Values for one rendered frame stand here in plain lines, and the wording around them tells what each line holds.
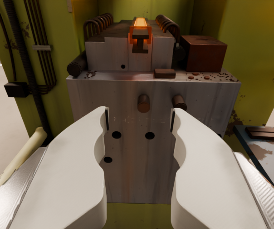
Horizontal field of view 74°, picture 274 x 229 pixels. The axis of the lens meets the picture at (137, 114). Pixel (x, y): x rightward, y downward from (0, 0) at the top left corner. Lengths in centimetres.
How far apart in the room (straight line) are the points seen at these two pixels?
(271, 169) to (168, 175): 26
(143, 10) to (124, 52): 49
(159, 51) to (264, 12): 33
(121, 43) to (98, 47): 5
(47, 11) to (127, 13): 39
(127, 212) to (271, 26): 74
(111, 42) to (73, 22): 19
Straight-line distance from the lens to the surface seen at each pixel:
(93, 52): 46
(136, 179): 60
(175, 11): 93
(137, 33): 34
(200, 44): 46
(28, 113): 79
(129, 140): 49
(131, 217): 77
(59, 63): 65
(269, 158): 55
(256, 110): 78
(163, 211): 74
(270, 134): 62
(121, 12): 92
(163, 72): 42
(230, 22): 63
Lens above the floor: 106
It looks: 32 degrees down
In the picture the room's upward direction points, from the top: 1 degrees clockwise
